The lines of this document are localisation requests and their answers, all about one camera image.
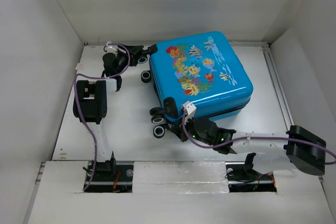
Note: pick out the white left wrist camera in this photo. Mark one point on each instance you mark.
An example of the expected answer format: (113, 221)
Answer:
(110, 47)

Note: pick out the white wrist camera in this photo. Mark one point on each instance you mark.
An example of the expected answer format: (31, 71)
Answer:
(110, 47)
(188, 109)

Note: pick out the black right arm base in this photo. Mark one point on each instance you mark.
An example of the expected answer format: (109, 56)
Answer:
(241, 180)

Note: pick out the blue hard-shell suitcase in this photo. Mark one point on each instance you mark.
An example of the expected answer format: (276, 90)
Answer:
(202, 69)

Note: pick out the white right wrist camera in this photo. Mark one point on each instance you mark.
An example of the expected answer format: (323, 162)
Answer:
(188, 109)

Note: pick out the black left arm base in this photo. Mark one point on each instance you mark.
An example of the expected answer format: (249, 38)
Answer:
(110, 180)

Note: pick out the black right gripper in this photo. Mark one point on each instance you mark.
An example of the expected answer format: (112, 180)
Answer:
(177, 131)

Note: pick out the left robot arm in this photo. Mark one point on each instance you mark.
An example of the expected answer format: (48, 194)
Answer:
(91, 101)

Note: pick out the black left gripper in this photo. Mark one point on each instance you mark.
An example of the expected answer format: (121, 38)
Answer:
(134, 50)

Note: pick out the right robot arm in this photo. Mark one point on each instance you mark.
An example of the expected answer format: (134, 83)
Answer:
(296, 148)

